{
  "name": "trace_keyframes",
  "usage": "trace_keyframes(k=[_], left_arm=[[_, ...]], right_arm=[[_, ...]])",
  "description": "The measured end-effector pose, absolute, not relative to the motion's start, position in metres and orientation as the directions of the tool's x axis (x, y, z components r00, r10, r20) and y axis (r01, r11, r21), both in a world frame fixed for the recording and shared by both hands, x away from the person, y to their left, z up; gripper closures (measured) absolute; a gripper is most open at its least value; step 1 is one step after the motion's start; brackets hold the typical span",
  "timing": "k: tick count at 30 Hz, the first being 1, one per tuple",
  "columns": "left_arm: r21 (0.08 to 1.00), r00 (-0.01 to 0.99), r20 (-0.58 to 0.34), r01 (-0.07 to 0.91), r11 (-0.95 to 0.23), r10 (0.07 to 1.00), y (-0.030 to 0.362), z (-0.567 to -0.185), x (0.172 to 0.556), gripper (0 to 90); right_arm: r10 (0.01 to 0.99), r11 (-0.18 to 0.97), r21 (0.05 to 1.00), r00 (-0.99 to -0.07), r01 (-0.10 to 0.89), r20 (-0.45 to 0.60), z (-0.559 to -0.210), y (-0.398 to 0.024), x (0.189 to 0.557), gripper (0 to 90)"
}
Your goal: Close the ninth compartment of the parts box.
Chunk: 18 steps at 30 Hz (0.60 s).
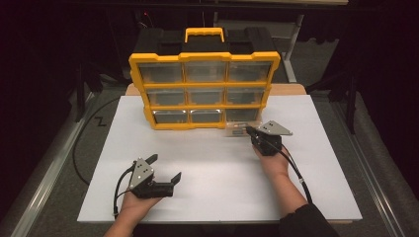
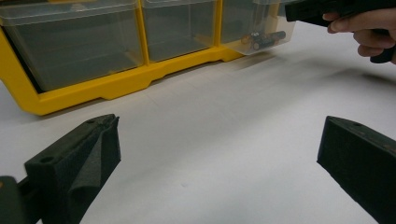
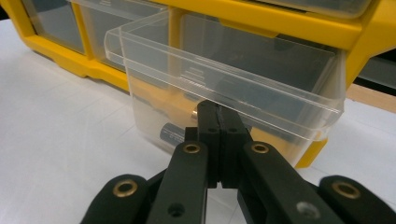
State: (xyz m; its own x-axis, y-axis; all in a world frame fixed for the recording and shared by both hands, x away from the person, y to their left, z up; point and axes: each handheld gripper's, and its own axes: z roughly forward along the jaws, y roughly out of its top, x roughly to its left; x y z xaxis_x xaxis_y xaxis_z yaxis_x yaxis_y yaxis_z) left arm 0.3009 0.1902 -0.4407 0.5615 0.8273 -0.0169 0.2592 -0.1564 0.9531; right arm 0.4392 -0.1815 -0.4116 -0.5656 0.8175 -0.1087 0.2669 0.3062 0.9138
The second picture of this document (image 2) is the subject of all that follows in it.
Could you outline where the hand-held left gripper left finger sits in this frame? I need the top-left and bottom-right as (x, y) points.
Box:
(23, 113), (121, 224)

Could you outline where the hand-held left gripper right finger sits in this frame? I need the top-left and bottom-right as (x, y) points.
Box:
(317, 115), (396, 224)

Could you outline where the clear plastic drawer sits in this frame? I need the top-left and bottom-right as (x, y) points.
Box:
(219, 0), (297, 57)

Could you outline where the yellow and black organizer cabinet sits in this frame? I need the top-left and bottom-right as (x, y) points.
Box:
(0, 0), (281, 117)

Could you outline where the set of clear cabinet drawers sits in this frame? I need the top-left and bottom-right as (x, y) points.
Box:
(0, 0), (218, 93)

